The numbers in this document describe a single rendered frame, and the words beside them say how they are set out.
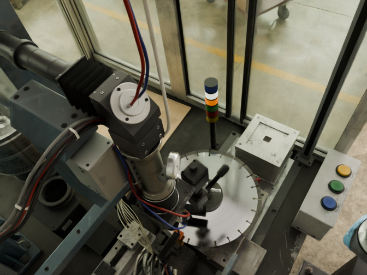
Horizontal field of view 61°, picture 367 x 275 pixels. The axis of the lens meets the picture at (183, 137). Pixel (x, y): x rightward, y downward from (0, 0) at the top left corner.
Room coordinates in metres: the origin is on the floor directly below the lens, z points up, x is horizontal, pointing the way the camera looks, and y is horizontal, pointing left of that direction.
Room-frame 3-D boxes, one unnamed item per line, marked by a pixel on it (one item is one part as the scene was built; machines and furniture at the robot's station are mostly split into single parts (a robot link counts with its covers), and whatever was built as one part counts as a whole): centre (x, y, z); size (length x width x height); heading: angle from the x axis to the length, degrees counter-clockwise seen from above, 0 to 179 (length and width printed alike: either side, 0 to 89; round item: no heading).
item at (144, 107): (0.40, 0.18, 1.45); 0.35 x 0.07 x 0.28; 48
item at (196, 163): (0.36, -0.01, 1.17); 0.06 x 0.05 x 0.20; 129
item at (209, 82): (0.72, -0.12, 1.14); 0.05 x 0.04 x 0.03; 48
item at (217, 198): (0.43, -0.04, 0.96); 0.11 x 0.11 x 0.03
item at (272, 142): (0.64, -0.31, 0.82); 0.18 x 0.18 x 0.15; 48
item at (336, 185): (0.40, -0.47, 0.90); 0.04 x 0.04 x 0.02
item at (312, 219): (0.41, -0.46, 0.82); 0.28 x 0.11 x 0.15; 138
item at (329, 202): (0.35, -0.43, 0.90); 0.04 x 0.04 x 0.02
